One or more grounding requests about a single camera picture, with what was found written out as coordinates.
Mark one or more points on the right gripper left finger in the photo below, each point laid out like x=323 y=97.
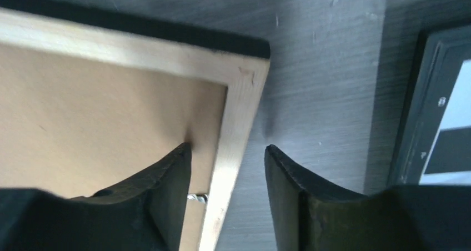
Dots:
x=143 y=212

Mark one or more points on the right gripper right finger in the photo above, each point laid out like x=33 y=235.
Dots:
x=312 y=213

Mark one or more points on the black picture frame with photo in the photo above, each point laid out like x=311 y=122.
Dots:
x=90 y=96

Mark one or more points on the black white checkerboard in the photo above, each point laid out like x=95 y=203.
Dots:
x=433 y=140

